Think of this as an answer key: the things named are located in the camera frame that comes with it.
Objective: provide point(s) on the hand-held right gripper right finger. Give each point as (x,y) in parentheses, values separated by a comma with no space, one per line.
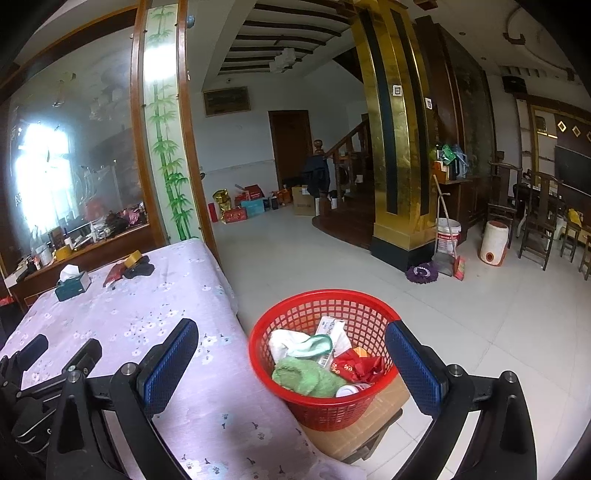
(415,369)

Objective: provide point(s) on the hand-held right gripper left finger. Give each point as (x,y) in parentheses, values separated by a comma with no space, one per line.
(168,364)

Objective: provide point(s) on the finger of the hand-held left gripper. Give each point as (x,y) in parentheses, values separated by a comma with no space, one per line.
(32,350)
(87,353)

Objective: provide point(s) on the red snack wrapper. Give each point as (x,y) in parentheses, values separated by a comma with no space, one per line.
(358,367)

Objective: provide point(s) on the long white medicine box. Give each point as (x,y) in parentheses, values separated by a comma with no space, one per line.
(330,328)

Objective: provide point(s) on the red plastic basket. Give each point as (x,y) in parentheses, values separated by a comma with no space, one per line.
(323,410)

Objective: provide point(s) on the teal tissue packet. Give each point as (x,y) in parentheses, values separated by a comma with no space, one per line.
(314,345)

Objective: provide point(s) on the green towel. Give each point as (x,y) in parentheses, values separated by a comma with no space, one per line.
(304,376)

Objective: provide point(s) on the white sock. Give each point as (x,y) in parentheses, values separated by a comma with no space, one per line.
(282,344)

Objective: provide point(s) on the dark green tissue box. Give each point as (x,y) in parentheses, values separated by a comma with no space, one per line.
(74,288)

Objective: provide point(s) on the floral lilac tablecloth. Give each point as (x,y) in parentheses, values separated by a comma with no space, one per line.
(152,295)

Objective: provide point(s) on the flat red packet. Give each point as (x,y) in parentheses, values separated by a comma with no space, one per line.
(113,274)

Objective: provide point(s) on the wooden stool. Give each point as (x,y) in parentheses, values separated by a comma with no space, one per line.
(364,436)

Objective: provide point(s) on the black pouch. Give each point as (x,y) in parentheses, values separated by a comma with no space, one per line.
(138,271)

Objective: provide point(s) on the purple mop head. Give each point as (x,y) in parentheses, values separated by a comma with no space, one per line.
(420,272)

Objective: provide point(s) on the wooden sideboard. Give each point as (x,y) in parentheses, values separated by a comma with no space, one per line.
(92,249)

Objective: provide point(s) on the brown tape roll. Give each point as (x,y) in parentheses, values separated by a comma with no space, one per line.
(134,258)

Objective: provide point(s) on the broom with dustpan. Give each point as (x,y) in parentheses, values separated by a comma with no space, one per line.
(450,265)

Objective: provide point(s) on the white bucket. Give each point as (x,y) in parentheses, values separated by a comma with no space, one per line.
(448,237)

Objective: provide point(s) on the red gift box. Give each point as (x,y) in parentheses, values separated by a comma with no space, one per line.
(234,216)

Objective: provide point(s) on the gold gift bag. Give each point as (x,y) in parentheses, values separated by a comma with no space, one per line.
(221,201)

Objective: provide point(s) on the dark wooden chair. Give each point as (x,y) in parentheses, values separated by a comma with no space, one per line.
(538,221)
(503,207)

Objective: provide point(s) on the wooden staircase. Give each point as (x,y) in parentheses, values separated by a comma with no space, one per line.
(348,194)

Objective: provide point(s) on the cardboard box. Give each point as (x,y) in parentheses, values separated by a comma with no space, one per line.
(304,203)

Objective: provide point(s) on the dark jacket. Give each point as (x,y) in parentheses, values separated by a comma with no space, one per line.
(317,177)

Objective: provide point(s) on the green plastic bag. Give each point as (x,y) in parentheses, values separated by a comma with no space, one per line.
(449,153)

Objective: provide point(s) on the bamboo painted pillar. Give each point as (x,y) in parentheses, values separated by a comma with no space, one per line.
(168,138)

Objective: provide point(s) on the golden pillar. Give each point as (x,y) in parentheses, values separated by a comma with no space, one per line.
(397,138)

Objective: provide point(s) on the wooden door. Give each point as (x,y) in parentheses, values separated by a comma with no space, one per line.
(291,152)

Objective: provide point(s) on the ceiling lamp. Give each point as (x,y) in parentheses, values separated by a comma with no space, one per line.
(282,60)

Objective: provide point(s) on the framed wall picture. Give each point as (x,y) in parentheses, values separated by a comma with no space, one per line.
(227,101)

